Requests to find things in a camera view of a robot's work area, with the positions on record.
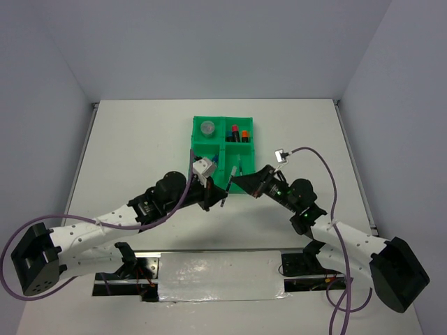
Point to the orange-capped black highlighter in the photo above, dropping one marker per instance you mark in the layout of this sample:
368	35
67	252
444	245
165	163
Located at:
245	136

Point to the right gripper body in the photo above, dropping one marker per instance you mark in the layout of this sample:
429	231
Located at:
276	190

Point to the blue pen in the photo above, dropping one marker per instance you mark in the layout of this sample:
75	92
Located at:
240	165

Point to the green four-compartment tray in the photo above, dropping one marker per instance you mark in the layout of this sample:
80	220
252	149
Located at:
228	151

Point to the clear round container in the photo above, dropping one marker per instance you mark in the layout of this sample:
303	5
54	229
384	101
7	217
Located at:
207	129

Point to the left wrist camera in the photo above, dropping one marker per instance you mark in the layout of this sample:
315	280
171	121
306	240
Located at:
204	168

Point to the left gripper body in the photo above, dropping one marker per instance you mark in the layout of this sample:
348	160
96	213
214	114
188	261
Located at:
195	192

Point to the clear pen cap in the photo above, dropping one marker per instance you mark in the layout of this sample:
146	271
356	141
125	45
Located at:
233	171

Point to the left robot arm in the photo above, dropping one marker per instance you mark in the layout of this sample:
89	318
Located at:
44	256

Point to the silver tape panel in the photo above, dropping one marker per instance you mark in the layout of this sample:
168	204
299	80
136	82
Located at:
220	276

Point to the purple pen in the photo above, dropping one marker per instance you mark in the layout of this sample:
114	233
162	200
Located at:
227	192

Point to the blue-capped black highlighter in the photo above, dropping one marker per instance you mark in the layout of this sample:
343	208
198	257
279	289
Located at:
229	136

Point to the table edge rail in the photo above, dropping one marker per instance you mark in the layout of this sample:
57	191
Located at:
89	129
363	195

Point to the clear spray bottle blue cap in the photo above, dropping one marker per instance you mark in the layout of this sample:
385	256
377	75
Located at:
215	160

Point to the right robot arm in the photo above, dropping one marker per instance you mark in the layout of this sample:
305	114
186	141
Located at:
389	267

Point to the table right edge rail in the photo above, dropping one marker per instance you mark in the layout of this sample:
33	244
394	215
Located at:
363	195

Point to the table left edge rail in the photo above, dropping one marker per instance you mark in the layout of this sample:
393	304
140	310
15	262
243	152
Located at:
89	129

